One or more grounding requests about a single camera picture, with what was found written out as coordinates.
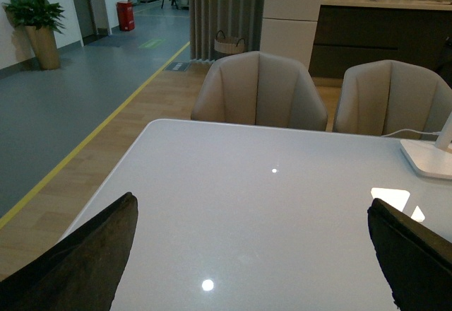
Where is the dark sideboard counter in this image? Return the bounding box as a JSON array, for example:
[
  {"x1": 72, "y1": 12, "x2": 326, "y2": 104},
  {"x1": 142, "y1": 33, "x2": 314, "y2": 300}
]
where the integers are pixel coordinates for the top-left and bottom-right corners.
[{"x1": 309, "y1": 0, "x2": 451, "y2": 78}]

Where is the beige chair right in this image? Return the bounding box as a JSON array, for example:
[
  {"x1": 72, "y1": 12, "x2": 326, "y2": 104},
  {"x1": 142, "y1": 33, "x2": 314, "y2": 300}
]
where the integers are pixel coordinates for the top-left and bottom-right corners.
[{"x1": 333, "y1": 60, "x2": 451, "y2": 141}]

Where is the woven basket with handles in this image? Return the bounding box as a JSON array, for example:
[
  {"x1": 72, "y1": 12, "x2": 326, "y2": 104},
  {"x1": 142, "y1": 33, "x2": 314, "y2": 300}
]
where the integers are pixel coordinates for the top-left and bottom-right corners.
[{"x1": 214, "y1": 30, "x2": 246, "y2": 59}]

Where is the green potted plant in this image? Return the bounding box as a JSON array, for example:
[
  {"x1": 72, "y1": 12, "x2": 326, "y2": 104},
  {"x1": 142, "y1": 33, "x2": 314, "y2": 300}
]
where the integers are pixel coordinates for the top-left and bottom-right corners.
[{"x1": 2, "y1": 0, "x2": 66, "y2": 34}]

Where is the tan tall plant pot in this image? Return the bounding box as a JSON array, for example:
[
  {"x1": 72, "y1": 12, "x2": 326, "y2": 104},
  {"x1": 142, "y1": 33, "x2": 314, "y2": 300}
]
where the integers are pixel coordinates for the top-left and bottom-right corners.
[{"x1": 25, "y1": 26, "x2": 61, "y2": 70}]

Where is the white lamp cable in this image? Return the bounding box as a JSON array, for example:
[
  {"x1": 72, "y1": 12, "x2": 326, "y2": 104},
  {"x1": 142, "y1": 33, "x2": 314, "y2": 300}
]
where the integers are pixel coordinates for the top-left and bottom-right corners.
[{"x1": 380, "y1": 129, "x2": 441, "y2": 139}]

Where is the white drawer cabinet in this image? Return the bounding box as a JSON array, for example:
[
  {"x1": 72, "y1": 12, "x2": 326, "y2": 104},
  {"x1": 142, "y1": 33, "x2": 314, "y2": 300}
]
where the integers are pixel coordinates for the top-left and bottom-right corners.
[{"x1": 260, "y1": 0, "x2": 321, "y2": 67}]

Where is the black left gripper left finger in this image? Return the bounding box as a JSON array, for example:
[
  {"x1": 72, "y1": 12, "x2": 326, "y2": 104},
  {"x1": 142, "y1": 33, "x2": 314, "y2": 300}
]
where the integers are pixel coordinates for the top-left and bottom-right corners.
[{"x1": 1, "y1": 192, "x2": 138, "y2": 310}]

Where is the red bin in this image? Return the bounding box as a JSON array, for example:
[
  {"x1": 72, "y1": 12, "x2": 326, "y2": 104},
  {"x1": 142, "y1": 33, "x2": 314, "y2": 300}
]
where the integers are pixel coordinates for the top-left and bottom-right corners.
[{"x1": 117, "y1": 1, "x2": 135, "y2": 31}]

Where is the beige chair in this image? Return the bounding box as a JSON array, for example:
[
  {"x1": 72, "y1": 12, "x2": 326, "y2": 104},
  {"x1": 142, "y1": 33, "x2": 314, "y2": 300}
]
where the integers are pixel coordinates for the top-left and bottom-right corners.
[
  {"x1": 333, "y1": 60, "x2": 451, "y2": 141},
  {"x1": 191, "y1": 51, "x2": 328, "y2": 131}
]

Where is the beige chair left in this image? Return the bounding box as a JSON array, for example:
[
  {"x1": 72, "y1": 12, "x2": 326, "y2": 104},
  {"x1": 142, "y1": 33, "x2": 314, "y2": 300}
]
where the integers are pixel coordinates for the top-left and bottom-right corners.
[{"x1": 191, "y1": 51, "x2": 328, "y2": 131}]

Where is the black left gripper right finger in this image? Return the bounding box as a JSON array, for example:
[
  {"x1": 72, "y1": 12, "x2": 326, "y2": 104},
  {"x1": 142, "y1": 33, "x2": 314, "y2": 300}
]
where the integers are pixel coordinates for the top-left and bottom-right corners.
[{"x1": 367, "y1": 199, "x2": 451, "y2": 310}]

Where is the grey pleated curtain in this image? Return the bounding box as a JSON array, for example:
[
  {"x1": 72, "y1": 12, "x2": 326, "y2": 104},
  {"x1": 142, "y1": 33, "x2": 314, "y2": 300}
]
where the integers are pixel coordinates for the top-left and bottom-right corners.
[{"x1": 189, "y1": 0, "x2": 264, "y2": 60}]

